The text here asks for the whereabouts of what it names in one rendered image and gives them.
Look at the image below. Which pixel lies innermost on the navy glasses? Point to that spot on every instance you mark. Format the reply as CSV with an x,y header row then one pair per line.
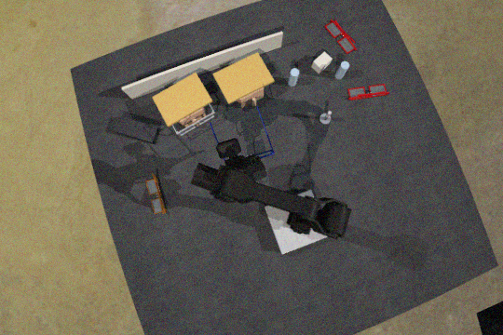
x,y
263,154

